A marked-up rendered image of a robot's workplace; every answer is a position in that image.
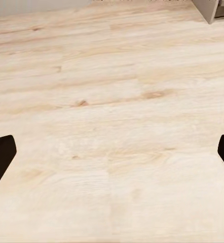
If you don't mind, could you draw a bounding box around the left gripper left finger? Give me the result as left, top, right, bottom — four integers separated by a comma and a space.
0, 135, 17, 179

